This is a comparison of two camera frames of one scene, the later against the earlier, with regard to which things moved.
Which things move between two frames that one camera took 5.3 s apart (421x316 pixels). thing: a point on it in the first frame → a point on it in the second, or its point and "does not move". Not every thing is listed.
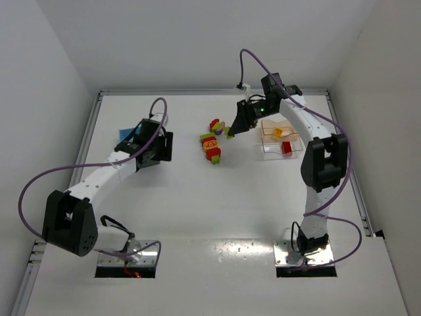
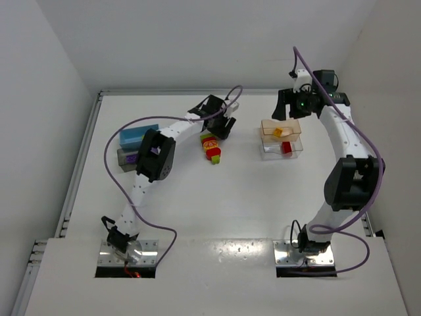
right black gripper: [244, 115] → [286, 101]
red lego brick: [286, 148] does not move
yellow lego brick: [277, 131] does not move
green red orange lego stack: [210, 147] does not move
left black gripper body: [166, 146] → [220, 120]
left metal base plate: [149, 257] does not move
